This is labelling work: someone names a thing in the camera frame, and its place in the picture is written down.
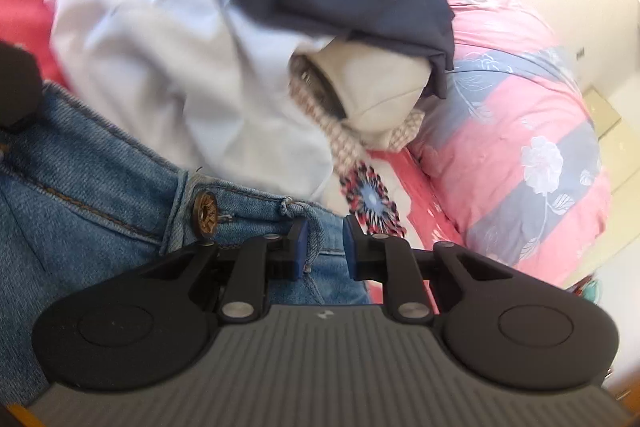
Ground checked cloth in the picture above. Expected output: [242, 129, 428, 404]
[287, 57, 426, 188]

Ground beige garment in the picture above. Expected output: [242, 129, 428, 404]
[290, 34, 431, 148]

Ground pink floral quilt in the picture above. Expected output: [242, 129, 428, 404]
[407, 0, 614, 289]

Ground blue denim jeans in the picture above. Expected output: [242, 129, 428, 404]
[0, 79, 372, 413]

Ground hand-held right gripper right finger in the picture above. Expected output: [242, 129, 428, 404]
[343, 215, 515, 327]

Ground cream wardrobe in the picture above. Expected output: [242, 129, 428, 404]
[582, 84, 624, 192]

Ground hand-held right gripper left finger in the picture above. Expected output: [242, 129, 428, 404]
[142, 217, 309, 326]

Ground white garment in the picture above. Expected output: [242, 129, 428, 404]
[44, 0, 346, 202]

